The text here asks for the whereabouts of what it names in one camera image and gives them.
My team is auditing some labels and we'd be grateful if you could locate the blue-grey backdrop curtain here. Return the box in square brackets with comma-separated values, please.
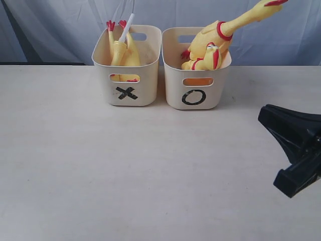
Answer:
[0, 0, 321, 66]

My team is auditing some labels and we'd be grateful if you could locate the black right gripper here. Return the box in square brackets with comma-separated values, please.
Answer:
[258, 104, 320, 198]

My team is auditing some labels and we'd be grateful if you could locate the detached rubber chicken head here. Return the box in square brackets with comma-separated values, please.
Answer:
[110, 14, 136, 83]

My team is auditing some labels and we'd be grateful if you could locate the headless rubber chicken body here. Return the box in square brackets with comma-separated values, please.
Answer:
[122, 32, 141, 82]

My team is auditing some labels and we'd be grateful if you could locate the cream bin marked X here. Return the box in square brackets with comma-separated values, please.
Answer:
[92, 25, 162, 106]

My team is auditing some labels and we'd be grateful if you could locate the cream bin marked O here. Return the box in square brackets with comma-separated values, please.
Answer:
[162, 27, 232, 110]

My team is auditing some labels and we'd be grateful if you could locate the whole rubber chicken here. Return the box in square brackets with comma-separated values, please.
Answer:
[181, 42, 222, 86]
[181, 1, 286, 60]

